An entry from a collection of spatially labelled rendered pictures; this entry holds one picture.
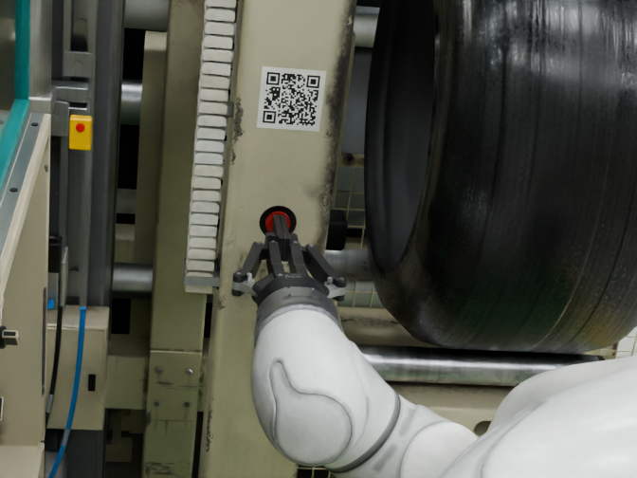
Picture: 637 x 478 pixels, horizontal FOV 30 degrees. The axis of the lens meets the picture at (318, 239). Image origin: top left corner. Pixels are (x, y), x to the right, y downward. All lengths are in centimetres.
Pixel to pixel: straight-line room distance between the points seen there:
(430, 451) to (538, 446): 60
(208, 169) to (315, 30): 21
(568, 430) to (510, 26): 77
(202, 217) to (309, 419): 47
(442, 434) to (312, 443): 14
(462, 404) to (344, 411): 48
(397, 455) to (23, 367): 40
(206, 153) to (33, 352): 34
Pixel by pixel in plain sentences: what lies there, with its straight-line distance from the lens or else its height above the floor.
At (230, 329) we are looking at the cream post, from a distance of 153.
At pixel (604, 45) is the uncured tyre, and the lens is 129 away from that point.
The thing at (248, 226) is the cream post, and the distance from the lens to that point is 146.
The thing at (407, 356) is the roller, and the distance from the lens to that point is 150.
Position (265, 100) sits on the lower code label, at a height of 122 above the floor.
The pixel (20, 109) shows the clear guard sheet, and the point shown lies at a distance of 112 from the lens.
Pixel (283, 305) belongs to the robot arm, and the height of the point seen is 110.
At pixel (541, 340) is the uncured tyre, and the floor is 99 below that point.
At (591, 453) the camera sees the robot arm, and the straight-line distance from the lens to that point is 54.
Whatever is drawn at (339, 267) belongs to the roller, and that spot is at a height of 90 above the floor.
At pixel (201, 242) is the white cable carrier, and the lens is 148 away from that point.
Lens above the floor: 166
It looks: 25 degrees down
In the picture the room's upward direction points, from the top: 7 degrees clockwise
